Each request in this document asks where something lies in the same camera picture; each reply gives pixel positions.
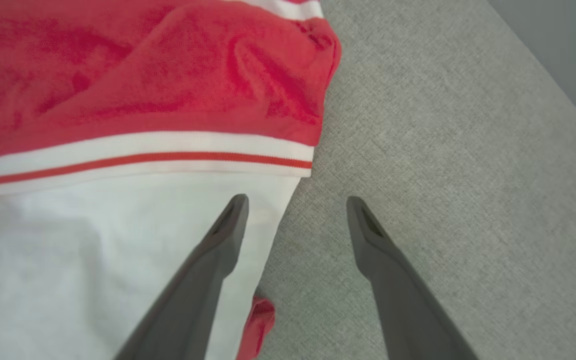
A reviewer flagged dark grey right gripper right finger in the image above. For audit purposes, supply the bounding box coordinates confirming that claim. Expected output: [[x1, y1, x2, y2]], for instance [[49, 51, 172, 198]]
[[345, 195, 480, 360]]

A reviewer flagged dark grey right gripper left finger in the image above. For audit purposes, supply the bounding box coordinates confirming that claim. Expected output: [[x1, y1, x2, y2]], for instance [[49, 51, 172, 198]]
[[113, 194, 250, 360]]

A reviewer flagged red and white jersey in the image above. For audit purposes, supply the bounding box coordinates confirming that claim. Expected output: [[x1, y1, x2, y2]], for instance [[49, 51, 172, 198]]
[[0, 0, 343, 360]]

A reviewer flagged grey fabric sofa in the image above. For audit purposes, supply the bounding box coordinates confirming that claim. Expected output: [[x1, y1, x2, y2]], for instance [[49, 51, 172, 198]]
[[255, 0, 576, 360]]

